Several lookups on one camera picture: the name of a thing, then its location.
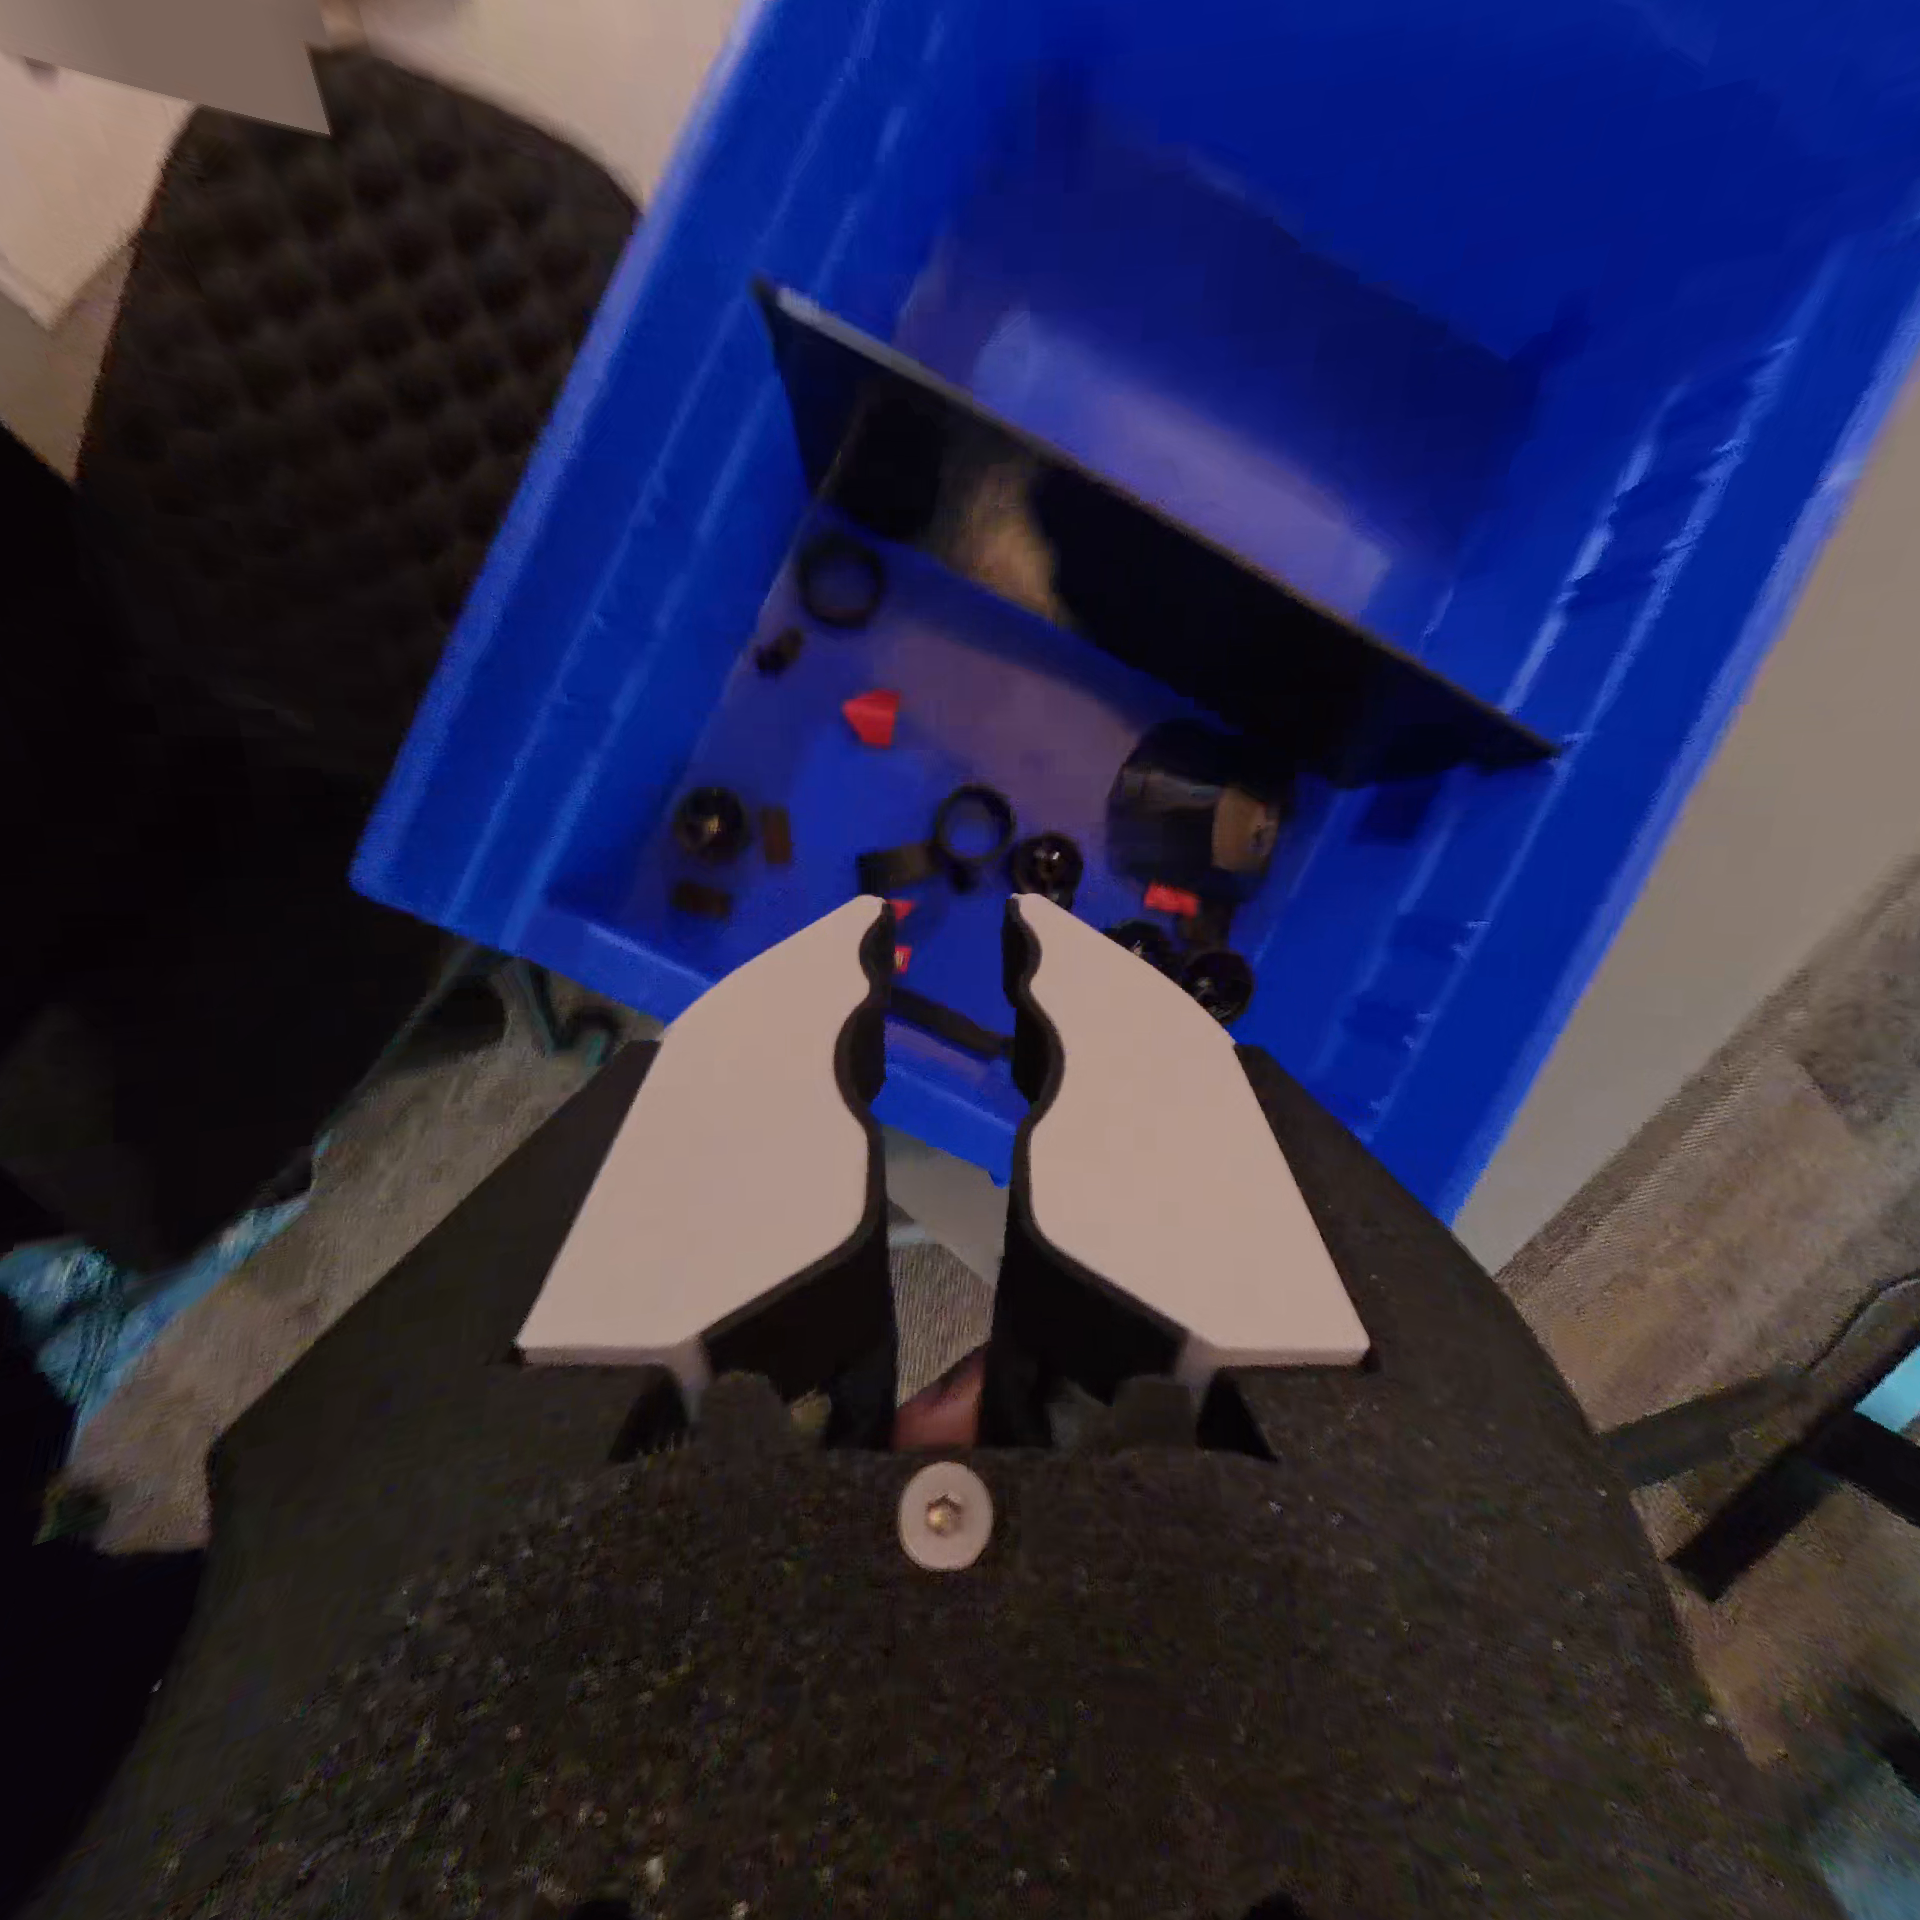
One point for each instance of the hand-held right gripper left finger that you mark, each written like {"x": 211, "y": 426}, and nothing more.
{"x": 722, "y": 1187}

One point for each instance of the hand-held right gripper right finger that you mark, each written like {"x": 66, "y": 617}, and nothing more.
{"x": 1187, "y": 1187}

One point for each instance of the pile of lego pieces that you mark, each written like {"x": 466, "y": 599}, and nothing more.
{"x": 872, "y": 716}

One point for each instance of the blue plastic bin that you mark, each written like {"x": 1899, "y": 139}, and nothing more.
{"x": 1202, "y": 333}

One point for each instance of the crumpled plastic bag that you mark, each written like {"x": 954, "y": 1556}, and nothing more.
{"x": 1187, "y": 796}

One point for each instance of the black bin divider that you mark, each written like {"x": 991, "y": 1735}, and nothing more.
{"x": 1202, "y": 602}

